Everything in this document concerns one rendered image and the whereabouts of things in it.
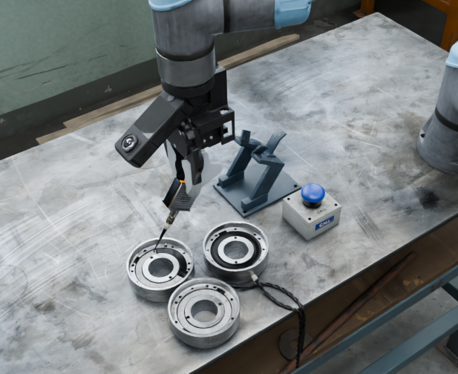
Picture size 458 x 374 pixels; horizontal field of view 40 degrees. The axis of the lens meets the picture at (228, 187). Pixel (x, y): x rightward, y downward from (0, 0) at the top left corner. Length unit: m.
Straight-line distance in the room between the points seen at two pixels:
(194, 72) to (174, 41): 0.05
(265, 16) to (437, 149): 0.54
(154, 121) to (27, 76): 1.78
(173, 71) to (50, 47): 1.79
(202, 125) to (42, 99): 1.85
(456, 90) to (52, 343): 0.77
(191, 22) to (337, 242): 0.48
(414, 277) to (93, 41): 1.70
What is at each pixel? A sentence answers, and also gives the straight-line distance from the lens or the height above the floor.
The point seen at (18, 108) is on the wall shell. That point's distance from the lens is 2.65.
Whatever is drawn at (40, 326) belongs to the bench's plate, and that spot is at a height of 0.80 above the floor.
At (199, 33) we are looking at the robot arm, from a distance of 0.78.
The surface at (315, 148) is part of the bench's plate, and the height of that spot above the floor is 0.80.
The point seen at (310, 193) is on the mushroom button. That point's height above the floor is 0.87.
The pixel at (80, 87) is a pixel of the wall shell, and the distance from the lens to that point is 2.71.
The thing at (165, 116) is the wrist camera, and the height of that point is 1.10.
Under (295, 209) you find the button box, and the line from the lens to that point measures 1.05.
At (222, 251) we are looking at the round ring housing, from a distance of 1.01.
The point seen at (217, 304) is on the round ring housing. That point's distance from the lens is 0.95.
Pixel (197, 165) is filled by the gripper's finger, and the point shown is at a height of 1.01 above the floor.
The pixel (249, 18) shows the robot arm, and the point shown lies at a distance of 0.78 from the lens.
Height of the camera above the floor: 1.60
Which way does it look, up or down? 44 degrees down
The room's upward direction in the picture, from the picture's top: 2 degrees counter-clockwise
